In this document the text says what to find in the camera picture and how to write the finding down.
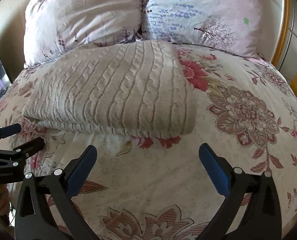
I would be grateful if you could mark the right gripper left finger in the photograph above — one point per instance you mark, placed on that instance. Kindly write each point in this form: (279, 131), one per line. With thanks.
(34, 219)

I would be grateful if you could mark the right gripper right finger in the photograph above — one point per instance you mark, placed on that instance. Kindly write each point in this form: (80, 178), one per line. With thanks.
(262, 217)

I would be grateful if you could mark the beige cable-knit sweater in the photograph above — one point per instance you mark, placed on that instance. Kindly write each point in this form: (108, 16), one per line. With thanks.
(136, 89)

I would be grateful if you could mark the person's left hand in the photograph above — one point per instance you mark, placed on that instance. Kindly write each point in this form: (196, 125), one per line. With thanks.
(4, 200)

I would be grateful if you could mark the floral bed quilt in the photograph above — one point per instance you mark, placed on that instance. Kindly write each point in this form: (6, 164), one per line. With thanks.
(158, 189)

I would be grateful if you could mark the wooden headboard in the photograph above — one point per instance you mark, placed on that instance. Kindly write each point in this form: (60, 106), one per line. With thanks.
(285, 57)

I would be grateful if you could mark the pink floral pillow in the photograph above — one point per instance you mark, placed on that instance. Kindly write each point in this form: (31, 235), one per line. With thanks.
(54, 27)

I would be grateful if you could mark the white lavender-print pillow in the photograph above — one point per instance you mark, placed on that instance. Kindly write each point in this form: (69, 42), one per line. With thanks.
(233, 26)

